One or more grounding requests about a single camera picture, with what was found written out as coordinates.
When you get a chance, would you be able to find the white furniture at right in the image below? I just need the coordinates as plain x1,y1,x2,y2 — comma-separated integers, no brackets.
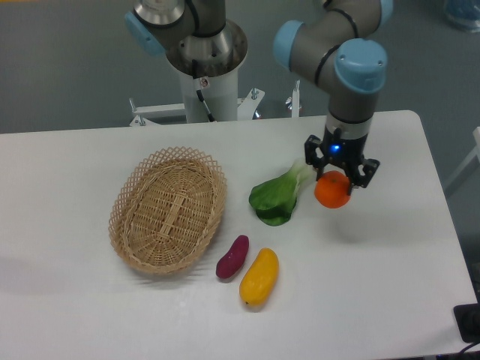
443,127,479,198

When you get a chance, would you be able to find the woven wicker basket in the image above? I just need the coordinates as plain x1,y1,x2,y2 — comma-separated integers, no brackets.
109,147,227,275

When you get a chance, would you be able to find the black device at edge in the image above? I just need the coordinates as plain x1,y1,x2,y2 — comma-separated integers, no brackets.
453,303,479,343

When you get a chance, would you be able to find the yellow mango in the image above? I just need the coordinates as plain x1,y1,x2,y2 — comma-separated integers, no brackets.
239,247,280,308

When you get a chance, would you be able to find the green bok choy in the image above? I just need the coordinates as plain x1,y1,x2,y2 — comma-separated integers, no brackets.
248,158,314,227

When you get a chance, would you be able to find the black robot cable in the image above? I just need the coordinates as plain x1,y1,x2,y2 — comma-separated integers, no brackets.
190,58,218,123

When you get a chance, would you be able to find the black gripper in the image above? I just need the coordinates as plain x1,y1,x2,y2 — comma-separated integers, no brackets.
304,127,380,196

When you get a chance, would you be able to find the white metal base frame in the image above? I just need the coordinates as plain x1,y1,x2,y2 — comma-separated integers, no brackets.
129,79,302,127

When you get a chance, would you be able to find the purple sweet potato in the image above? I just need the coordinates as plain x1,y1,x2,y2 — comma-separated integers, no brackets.
215,235,250,280

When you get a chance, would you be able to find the blue object top right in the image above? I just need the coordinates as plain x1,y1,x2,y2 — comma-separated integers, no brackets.
443,0,479,33

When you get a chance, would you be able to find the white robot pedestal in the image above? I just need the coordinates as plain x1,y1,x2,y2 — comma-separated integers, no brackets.
177,70,238,123

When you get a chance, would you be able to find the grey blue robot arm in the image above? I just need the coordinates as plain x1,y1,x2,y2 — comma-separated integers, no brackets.
124,1,393,188

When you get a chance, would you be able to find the orange fruit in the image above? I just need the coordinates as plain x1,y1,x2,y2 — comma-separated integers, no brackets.
314,170,350,209

